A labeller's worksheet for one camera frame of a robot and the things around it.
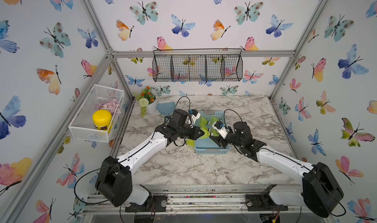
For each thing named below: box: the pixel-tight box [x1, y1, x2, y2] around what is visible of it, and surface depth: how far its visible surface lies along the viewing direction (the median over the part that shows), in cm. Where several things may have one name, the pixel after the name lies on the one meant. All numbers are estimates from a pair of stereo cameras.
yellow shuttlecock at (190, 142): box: [186, 139, 195, 148], surface depth 95 cm
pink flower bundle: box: [98, 98, 122, 116], surface depth 70 cm
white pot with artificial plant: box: [133, 85, 158, 118], surface depth 104 cm
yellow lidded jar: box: [92, 109, 113, 132], surface depth 65 cm
